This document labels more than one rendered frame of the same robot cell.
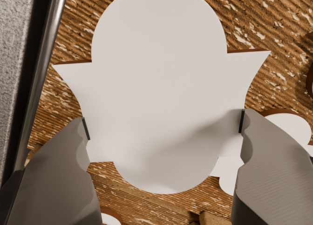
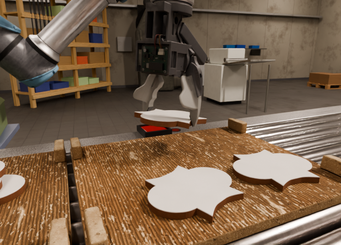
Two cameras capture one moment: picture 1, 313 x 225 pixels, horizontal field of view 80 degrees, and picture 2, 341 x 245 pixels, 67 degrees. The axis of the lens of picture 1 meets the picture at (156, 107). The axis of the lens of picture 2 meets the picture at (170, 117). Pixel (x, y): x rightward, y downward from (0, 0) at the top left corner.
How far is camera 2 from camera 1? 0.54 m
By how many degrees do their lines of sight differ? 100
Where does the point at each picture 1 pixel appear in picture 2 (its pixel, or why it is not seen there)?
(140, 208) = (48, 198)
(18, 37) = not seen: hidden behind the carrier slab
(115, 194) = (57, 180)
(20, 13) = not seen: hidden behind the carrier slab
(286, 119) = (217, 171)
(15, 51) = not seen: hidden behind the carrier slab
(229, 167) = (168, 181)
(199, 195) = (116, 206)
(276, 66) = (219, 163)
